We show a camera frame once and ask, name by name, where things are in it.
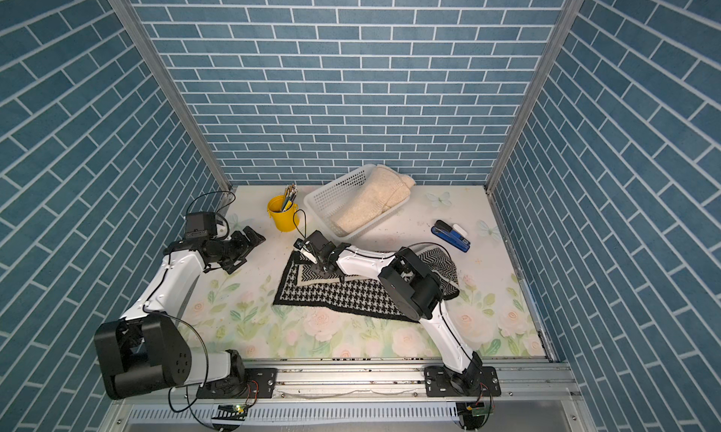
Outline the black white patterned cloth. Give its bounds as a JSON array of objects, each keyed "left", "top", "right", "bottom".
[{"left": 273, "top": 242, "right": 460, "bottom": 322}]

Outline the beige knitted scarf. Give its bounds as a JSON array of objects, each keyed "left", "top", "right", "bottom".
[{"left": 332, "top": 165, "right": 416, "bottom": 234}]

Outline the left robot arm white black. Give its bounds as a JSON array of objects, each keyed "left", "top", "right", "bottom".
[{"left": 94, "top": 212, "right": 265, "bottom": 400}]

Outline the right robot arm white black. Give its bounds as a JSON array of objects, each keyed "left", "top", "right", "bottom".
[{"left": 294, "top": 230, "right": 484, "bottom": 396}]

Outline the white plastic mesh basket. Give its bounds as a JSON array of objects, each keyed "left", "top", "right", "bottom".
[{"left": 303, "top": 165, "right": 410, "bottom": 242}]

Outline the yellow cup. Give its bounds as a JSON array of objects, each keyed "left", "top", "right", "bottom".
[{"left": 267, "top": 196, "right": 298, "bottom": 232}]

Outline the floral table mat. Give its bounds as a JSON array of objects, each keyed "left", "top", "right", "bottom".
[{"left": 179, "top": 185, "right": 545, "bottom": 360}]

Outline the small white box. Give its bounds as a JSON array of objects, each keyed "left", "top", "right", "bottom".
[{"left": 453, "top": 224, "right": 469, "bottom": 238}]

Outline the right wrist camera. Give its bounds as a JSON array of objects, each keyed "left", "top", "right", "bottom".
[{"left": 300, "top": 247, "right": 317, "bottom": 264}]

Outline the aluminium front rail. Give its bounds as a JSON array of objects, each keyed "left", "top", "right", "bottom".
[{"left": 112, "top": 360, "right": 581, "bottom": 405}]

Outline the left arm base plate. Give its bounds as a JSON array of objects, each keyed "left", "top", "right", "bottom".
[{"left": 196, "top": 367, "right": 278, "bottom": 400}]

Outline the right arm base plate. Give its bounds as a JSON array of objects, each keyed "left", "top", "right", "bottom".
[{"left": 424, "top": 366, "right": 501, "bottom": 397}]

